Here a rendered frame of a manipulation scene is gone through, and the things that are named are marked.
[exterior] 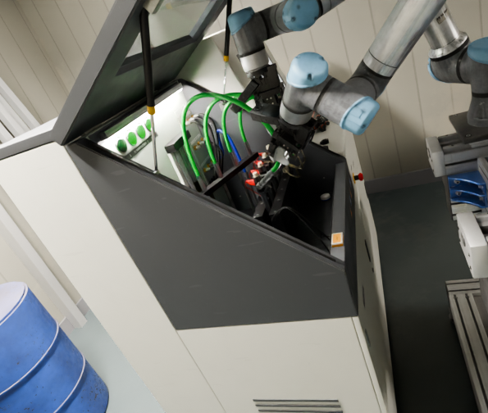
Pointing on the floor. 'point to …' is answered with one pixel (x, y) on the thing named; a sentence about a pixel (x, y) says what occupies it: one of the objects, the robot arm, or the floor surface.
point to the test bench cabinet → (289, 366)
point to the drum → (25, 358)
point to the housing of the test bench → (99, 266)
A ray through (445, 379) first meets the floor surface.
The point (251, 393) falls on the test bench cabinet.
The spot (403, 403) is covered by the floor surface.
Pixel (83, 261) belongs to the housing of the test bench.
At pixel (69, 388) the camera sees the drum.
